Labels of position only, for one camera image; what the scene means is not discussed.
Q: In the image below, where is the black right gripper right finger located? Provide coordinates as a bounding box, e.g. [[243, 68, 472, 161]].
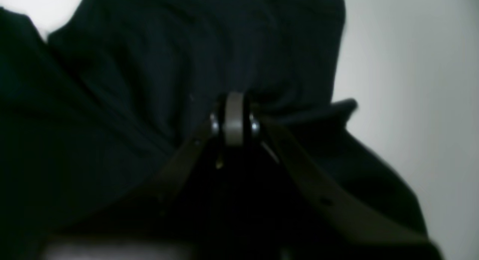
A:
[[235, 93, 442, 260]]

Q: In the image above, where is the black T-shirt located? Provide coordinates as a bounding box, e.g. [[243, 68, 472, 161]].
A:
[[1, 0, 428, 260]]

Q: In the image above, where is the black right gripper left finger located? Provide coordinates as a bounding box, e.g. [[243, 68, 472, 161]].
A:
[[123, 96, 234, 212]]

